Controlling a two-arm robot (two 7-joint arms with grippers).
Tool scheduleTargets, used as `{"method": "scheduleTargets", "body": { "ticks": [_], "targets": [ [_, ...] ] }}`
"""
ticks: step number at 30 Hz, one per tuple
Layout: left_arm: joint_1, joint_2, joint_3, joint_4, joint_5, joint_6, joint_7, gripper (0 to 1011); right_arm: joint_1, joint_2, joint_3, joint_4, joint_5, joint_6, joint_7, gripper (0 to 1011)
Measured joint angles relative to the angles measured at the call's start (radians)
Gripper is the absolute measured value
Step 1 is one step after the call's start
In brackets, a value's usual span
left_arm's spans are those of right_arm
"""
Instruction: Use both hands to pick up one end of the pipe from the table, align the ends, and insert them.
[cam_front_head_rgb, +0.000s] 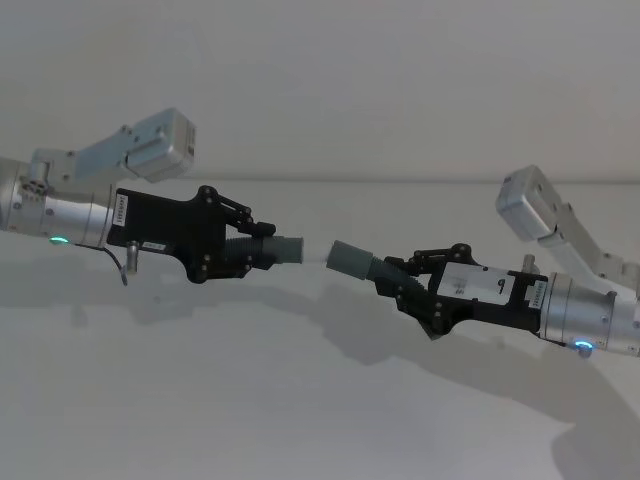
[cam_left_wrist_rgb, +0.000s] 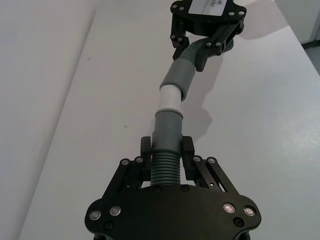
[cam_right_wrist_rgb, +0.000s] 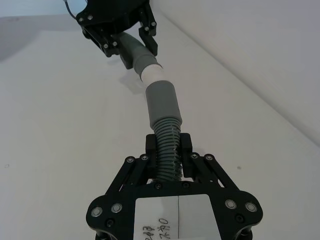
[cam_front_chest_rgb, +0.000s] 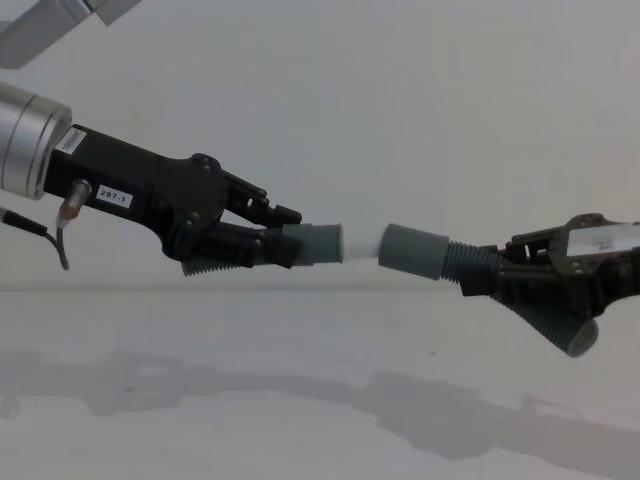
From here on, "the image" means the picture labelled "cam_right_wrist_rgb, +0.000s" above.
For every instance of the grey and white pipe fitting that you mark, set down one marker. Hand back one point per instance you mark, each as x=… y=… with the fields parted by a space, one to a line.
x=140 y=53

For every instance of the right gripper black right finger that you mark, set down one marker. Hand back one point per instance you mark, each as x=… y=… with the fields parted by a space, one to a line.
x=186 y=155

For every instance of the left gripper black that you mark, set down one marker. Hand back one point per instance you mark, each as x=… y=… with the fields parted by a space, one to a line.
x=110 y=13

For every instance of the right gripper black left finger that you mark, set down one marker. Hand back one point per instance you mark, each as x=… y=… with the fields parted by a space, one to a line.
x=152 y=152

